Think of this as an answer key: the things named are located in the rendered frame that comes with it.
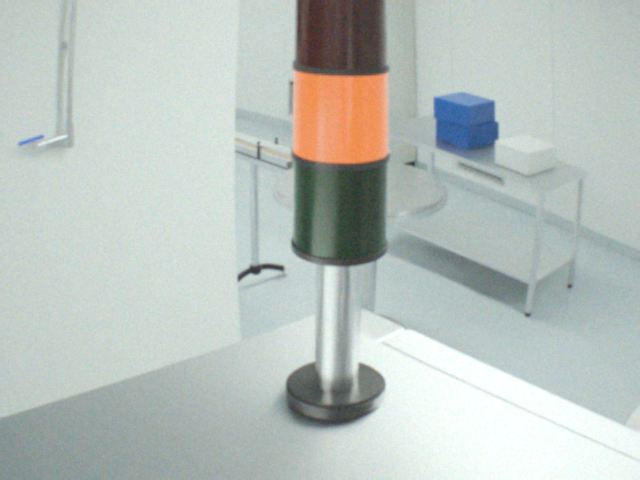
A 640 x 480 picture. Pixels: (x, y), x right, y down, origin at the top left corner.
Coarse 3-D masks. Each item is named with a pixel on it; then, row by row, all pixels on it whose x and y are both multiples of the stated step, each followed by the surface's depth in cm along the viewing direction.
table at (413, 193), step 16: (288, 176) 461; (400, 176) 464; (416, 176) 465; (432, 176) 466; (272, 192) 446; (288, 192) 437; (400, 192) 439; (416, 192) 440; (432, 192) 441; (288, 208) 427; (400, 208) 417; (416, 208) 418; (432, 208) 424; (368, 272) 463; (368, 288) 466; (368, 304) 470
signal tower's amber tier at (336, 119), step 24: (312, 96) 40; (336, 96) 40; (360, 96) 40; (384, 96) 41; (312, 120) 41; (336, 120) 40; (360, 120) 41; (384, 120) 42; (312, 144) 41; (336, 144) 41; (360, 144) 41; (384, 144) 42
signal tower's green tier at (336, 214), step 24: (312, 168) 42; (384, 168) 43; (312, 192) 42; (336, 192) 42; (360, 192) 42; (384, 192) 43; (312, 216) 43; (336, 216) 42; (360, 216) 43; (384, 216) 44; (312, 240) 43; (336, 240) 43; (360, 240) 43; (384, 240) 45
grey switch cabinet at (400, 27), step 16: (400, 0) 700; (400, 16) 707; (400, 32) 713; (400, 48) 719; (400, 64) 725; (400, 80) 731; (400, 96) 737; (400, 112) 743; (400, 144) 755; (400, 160) 761
